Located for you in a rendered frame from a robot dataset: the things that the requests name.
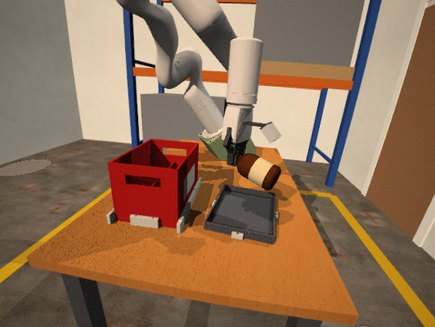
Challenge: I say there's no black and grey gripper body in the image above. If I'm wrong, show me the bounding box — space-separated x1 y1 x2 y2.
222 104 254 144

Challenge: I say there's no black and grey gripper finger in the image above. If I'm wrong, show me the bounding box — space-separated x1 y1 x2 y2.
223 128 238 167
236 140 248 155

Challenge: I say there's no red crate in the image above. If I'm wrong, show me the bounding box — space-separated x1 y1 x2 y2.
108 139 199 228

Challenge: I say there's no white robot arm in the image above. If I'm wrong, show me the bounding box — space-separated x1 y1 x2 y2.
116 0 281 143

